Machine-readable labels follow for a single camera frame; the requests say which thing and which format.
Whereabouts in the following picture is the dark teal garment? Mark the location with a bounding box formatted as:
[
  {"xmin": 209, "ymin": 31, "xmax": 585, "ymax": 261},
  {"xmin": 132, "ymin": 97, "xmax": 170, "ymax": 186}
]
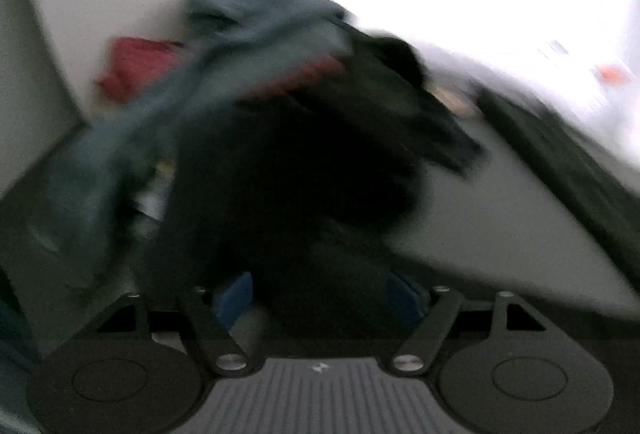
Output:
[{"xmin": 29, "ymin": 0, "xmax": 350, "ymax": 291}]

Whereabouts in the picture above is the red garment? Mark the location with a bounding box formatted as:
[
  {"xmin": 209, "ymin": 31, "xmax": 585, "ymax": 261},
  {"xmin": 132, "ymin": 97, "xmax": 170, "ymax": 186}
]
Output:
[{"xmin": 96, "ymin": 37, "xmax": 182, "ymax": 103}]

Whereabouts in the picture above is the black zip-up jacket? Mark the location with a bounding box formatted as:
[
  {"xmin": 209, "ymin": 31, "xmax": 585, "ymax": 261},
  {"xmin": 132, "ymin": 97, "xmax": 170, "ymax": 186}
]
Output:
[{"xmin": 144, "ymin": 32, "xmax": 490, "ymax": 355}]

